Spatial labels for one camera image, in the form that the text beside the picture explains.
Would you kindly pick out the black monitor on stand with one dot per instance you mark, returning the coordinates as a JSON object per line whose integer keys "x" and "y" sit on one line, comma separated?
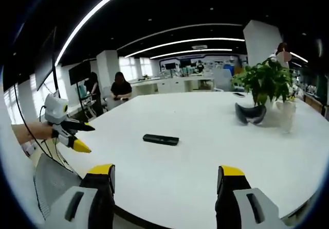
{"x": 80, "y": 72}

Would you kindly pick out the large black wall screen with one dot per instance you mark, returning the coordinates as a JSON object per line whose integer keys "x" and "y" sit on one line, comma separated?
{"x": 46, "y": 59}

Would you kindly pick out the clear plastic bag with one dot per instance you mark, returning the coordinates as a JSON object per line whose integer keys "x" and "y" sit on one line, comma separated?
{"x": 285, "y": 114}

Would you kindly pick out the dark grey headset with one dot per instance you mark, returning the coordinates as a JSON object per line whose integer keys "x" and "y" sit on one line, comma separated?
{"x": 250, "y": 115}

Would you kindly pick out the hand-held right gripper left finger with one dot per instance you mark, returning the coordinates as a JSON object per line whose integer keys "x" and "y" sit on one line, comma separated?
{"x": 84, "y": 205}

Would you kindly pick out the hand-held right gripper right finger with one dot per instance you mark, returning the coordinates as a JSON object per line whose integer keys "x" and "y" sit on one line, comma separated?
{"x": 241, "y": 203}

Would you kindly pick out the white counter desk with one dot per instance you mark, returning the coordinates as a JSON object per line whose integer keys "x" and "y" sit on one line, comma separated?
{"x": 174, "y": 83}

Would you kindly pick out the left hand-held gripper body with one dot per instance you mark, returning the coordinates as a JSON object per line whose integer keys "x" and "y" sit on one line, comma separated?
{"x": 54, "y": 109}

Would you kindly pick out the grey mesh office chair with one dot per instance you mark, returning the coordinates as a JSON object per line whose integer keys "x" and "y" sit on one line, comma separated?
{"x": 55, "y": 187}

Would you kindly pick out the black smartphone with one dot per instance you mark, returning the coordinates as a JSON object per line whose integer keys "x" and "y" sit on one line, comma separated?
{"x": 239, "y": 94}

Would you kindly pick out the green potted plant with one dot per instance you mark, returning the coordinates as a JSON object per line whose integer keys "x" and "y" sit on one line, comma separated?
{"x": 264, "y": 81}

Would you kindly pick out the black remote control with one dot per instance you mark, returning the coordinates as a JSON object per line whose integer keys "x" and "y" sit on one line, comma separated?
{"x": 161, "y": 139}

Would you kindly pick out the person's left hand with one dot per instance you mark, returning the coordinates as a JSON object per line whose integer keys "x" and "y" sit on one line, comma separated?
{"x": 38, "y": 131}

